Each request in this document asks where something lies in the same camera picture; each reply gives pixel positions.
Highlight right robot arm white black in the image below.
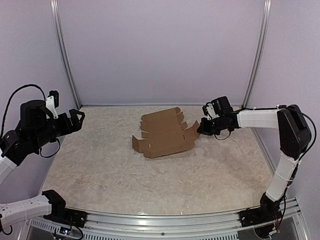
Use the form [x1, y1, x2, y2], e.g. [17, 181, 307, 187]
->
[197, 102, 313, 222]

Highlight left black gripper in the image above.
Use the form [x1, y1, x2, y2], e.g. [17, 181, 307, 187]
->
[32, 108, 85, 150]

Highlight left aluminium corner post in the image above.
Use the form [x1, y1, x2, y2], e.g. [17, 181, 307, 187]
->
[50, 0, 82, 110]

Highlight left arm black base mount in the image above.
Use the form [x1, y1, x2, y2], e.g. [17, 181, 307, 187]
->
[43, 208, 88, 228]

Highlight front aluminium frame rail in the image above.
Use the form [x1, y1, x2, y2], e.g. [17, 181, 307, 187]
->
[20, 198, 310, 240]

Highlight aluminium corner post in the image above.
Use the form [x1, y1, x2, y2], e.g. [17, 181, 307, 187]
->
[242, 0, 272, 107]
[50, 0, 82, 110]

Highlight brown cardboard box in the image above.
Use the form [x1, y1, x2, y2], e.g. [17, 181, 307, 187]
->
[132, 107, 200, 159]

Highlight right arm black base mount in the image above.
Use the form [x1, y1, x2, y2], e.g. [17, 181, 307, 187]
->
[238, 207, 282, 228]

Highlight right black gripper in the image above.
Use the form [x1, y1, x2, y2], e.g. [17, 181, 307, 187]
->
[197, 115, 225, 136]

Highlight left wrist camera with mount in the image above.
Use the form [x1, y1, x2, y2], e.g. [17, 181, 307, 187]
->
[45, 90, 60, 119]

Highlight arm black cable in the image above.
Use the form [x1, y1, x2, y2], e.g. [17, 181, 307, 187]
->
[284, 104, 316, 161]
[1, 84, 47, 141]

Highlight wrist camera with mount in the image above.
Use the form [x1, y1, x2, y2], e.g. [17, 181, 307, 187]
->
[45, 90, 60, 119]
[202, 96, 233, 120]

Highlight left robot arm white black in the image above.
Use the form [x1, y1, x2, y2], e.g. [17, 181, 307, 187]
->
[0, 99, 85, 230]

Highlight right aluminium corner post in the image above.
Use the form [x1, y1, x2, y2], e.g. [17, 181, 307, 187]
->
[242, 0, 272, 107]

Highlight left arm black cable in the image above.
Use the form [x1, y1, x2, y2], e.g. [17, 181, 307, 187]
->
[1, 84, 47, 141]

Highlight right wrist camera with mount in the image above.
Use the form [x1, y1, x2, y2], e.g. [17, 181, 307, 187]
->
[202, 96, 233, 120]

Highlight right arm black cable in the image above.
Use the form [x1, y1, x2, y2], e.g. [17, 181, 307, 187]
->
[284, 104, 316, 161]

